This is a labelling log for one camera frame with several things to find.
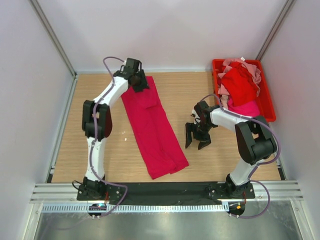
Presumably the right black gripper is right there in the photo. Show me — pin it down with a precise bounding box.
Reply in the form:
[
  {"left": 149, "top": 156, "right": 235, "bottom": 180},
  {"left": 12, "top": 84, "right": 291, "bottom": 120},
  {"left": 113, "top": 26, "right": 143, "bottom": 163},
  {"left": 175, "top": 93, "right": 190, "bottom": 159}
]
[{"left": 185, "top": 121, "right": 214, "bottom": 150}]

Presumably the crimson t shirt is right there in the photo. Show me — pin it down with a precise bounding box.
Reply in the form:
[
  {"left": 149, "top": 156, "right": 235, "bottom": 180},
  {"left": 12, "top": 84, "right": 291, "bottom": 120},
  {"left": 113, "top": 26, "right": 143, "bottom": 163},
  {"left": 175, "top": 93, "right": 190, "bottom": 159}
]
[{"left": 121, "top": 76, "right": 189, "bottom": 180}]

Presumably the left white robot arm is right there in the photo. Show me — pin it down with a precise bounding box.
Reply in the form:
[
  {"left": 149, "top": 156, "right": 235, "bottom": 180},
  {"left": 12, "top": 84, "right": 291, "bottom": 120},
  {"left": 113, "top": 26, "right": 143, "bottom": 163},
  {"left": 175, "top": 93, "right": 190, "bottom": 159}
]
[{"left": 77, "top": 56, "right": 150, "bottom": 201}]

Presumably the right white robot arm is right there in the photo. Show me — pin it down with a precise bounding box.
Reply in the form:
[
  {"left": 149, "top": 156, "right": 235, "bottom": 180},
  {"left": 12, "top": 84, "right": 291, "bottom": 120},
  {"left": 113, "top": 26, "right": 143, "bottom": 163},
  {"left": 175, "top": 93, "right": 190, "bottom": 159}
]
[{"left": 185, "top": 100, "right": 278, "bottom": 198}]

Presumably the magenta t shirt in bin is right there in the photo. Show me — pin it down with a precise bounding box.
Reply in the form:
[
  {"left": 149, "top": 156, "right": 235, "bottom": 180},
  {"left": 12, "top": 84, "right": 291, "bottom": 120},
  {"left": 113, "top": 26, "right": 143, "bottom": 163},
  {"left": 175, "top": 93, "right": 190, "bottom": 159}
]
[{"left": 227, "top": 98, "right": 261, "bottom": 117}]

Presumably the red t shirt in bin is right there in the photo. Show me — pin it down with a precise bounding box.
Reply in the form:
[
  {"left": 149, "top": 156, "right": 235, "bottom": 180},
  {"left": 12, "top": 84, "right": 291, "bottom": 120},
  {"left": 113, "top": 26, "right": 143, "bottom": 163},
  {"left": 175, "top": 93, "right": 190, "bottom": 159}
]
[{"left": 218, "top": 61, "right": 259, "bottom": 107}]

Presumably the red plastic bin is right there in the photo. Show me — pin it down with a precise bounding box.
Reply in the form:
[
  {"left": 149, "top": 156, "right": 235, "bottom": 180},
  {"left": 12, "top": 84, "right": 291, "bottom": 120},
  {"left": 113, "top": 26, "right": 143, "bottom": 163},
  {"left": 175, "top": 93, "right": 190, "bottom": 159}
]
[{"left": 212, "top": 59, "right": 277, "bottom": 123}]

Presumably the pink t shirt in bin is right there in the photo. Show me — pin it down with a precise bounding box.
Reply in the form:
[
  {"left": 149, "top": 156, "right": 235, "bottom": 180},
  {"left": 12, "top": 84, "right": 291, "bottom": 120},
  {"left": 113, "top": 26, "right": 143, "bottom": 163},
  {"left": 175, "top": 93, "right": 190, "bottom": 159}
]
[{"left": 217, "top": 58, "right": 262, "bottom": 99}]

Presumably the left corner aluminium post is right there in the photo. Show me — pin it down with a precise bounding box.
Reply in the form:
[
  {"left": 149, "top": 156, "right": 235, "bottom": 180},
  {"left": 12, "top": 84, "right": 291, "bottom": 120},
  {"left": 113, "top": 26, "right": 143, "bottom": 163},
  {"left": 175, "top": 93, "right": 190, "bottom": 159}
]
[{"left": 28, "top": 0, "right": 77, "bottom": 78}]

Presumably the corner aluminium post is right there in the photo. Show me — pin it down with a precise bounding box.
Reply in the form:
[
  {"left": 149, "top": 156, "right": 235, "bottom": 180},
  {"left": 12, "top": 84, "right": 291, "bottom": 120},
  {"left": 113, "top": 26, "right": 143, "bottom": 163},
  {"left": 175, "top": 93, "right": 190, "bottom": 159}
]
[
  {"left": 255, "top": 0, "right": 296, "bottom": 61},
  {"left": 28, "top": 0, "right": 77, "bottom": 78}
]

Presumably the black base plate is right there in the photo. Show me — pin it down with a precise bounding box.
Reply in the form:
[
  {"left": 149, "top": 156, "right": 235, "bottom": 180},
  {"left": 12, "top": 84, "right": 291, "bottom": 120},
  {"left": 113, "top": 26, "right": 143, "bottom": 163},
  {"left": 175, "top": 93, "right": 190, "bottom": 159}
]
[{"left": 76, "top": 181, "right": 256, "bottom": 202}]

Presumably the aluminium frame rail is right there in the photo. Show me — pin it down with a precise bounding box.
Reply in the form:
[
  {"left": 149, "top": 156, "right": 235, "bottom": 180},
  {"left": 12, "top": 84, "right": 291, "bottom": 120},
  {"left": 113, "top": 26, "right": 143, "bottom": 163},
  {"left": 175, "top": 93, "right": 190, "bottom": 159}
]
[{"left": 29, "top": 180, "right": 304, "bottom": 204}]

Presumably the slotted cable duct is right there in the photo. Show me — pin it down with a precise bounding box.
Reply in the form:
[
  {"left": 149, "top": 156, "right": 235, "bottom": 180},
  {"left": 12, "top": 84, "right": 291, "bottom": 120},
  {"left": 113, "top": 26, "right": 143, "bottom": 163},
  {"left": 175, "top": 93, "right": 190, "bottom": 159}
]
[{"left": 42, "top": 202, "right": 229, "bottom": 214}]

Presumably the right corner aluminium post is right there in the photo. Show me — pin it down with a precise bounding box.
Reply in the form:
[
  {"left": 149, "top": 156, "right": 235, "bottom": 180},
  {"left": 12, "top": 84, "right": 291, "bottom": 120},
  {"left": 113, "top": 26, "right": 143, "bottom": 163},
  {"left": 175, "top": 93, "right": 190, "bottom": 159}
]
[{"left": 255, "top": 0, "right": 296, "bottom": 61}]

